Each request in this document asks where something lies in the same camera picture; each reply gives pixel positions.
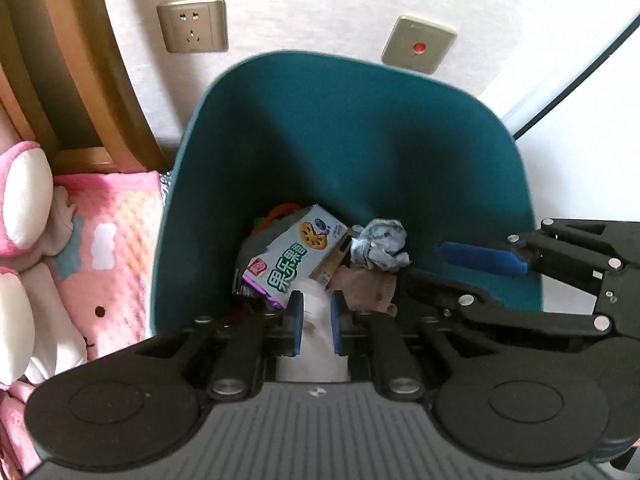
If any pink plush toy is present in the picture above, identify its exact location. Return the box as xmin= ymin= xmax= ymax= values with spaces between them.
xmin=1 ymin=141 xmax=87 ymax=387

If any brown crumpled paper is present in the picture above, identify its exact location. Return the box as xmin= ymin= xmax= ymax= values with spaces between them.
xmin=329 ymin=266 xmax=397 ymax=318

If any beige wall power socket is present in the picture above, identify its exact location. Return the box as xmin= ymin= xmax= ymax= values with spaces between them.
xmin=156 ymin=0 xmax=229 ymax=54

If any teal trash bin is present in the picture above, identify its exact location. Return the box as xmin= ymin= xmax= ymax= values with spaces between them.
xmin=151 ymin=51 xmax=542 ymax=334

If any purple white snack box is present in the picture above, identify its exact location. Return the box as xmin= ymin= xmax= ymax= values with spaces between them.
xmin=238 ymin=205 xmax=348 ymax=310

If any white grey door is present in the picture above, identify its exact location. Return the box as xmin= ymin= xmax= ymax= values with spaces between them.
xmin=499 ymin=8 xmax=640 ymax=311

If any white knotted tissue wad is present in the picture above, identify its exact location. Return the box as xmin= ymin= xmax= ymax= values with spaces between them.
xmin=276 ymin=278 xmax=350 ymax=382

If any beige switch red button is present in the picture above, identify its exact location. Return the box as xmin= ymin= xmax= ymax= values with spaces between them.
xmin=381 ymin=15 xmax=458 ymax=75

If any crumpled blue grey paper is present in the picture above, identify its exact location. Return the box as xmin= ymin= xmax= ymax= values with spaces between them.
xmin=349 ymin=219 xmax=411 ymax=273

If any pink white bedding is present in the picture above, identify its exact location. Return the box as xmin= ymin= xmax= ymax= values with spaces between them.
xmin=1 ymin=171 xmax=163 ymax=479

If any wooden headboard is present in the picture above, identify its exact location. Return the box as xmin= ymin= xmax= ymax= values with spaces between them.
xmin=1 ymin=0 xmax=169 ymax=174

